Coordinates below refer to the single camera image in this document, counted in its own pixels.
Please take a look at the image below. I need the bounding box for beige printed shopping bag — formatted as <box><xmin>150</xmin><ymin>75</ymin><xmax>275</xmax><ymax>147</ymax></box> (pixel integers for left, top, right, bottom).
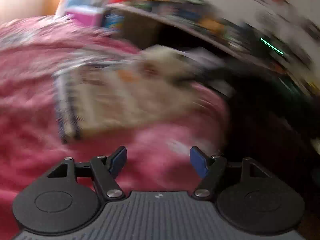
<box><xmin>54</xmin><ymin>46</ymin><xmax>228</xmax><ymax>143</ymax></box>

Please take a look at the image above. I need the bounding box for magenta glass cabinet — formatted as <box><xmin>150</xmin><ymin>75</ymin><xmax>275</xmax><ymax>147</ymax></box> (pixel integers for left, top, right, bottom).
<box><xmin>54</xmin><ymin>0</ymin><xmax>105</xmax><ymax>27</ymax></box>

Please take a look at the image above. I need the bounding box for red floral blanket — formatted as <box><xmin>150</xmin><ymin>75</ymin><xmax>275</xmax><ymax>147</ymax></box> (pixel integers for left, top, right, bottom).
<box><xmin>1</xmin><ymin>17</ymin><xmax>228</xmax><ymax>239</ymax></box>

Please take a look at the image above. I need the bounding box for blue cartoon package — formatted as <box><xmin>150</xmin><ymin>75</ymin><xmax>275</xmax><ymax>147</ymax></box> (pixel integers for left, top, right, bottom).
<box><xmin>103</xmin><ymin>11</ymin><xmax>124</xmax><ymax>33</ymax></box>

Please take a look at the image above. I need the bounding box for long wall shelf desk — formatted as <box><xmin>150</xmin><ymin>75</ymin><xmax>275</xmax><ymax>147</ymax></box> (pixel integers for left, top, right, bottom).
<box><xmin>106</xmin><ymin>4</ymin><xmax>319</xmax><ymax>98</ymax></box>

